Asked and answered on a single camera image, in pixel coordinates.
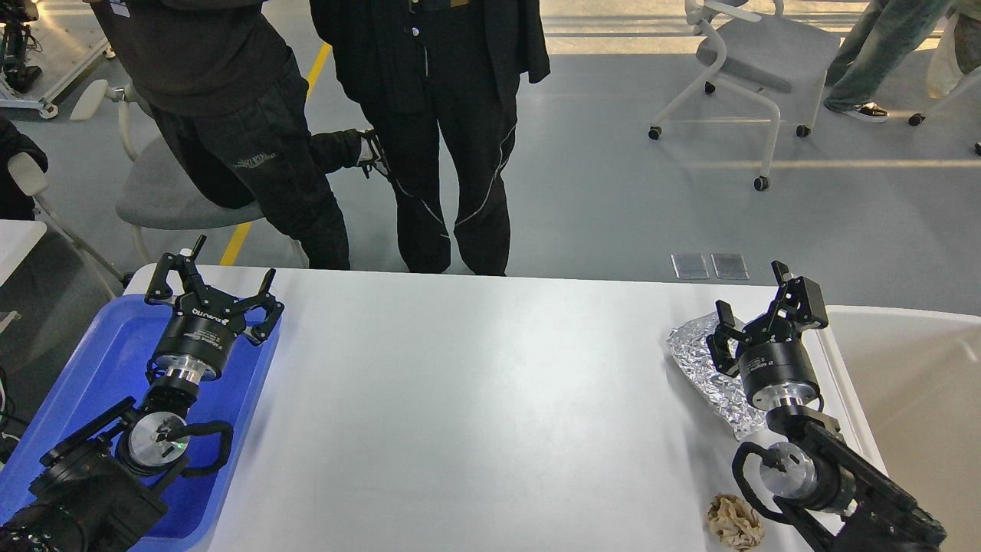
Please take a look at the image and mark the blue plastic tray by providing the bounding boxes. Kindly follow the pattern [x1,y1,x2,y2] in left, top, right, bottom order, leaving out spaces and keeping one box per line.
[1,294,280,551]

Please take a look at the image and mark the left floor outlet plate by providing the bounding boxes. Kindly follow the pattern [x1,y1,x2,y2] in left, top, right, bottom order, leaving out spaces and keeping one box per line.
[671,254,709,280]

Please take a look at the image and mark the floor outlet plate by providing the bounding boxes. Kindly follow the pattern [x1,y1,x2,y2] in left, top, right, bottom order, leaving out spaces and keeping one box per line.
[711,254,750,281]
[671,254,709,280]

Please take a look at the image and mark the robot base top left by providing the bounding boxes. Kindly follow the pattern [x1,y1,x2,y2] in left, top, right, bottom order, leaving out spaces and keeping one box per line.
[1,1,115,119]

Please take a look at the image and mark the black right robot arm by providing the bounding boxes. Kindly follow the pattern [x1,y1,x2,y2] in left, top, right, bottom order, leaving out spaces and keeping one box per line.
[707,261,947,551]

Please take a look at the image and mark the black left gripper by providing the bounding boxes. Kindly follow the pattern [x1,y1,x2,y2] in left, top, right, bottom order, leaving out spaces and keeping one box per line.
[144,235,285,381]

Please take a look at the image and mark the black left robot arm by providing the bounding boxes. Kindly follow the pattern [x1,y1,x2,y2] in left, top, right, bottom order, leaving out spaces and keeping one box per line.
[2,237,284,551]

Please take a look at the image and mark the crumpled aluminium foil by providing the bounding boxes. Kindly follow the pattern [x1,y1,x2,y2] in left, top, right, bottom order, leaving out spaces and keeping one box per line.
[666,312,765,440]

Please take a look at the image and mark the grey white chair right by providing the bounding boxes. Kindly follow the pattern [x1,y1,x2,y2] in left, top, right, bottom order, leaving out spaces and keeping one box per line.
[648,1,840,191]

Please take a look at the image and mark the person in black hoodie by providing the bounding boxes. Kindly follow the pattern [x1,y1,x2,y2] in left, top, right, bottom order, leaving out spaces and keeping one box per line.
[90,1,388,270]

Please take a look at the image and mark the grey chair near left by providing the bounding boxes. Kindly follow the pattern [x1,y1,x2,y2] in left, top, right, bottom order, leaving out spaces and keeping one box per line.
[71,80,263,263]

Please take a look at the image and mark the right floor outlet plate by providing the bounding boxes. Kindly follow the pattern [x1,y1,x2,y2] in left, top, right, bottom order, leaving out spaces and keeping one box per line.
[711,254,750,281]

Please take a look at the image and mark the person in grey jeans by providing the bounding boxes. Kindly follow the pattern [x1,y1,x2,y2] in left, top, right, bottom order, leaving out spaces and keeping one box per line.
[822,1,950,123]

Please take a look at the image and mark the white chair far right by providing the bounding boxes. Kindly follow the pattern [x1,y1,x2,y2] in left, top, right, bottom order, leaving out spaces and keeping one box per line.
[907,8,980,127]

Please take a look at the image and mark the crumpled brown paper ball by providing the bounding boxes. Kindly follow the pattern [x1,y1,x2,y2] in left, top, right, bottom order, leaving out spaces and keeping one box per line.
[707,494,765,551]

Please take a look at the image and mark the person in black coat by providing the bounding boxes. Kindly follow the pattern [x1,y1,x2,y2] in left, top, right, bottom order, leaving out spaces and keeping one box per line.
[310,1,550,276]

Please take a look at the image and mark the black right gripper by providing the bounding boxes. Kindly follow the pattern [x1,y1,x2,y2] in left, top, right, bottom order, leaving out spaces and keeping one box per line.
[707,261,829,412]

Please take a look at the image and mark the white chair far left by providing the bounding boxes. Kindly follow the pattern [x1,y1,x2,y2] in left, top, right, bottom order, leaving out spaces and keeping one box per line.
[8,153,126,301]

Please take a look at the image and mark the white plastic bin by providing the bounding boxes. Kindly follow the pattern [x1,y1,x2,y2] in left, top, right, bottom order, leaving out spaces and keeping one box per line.
[827,305,980,551]

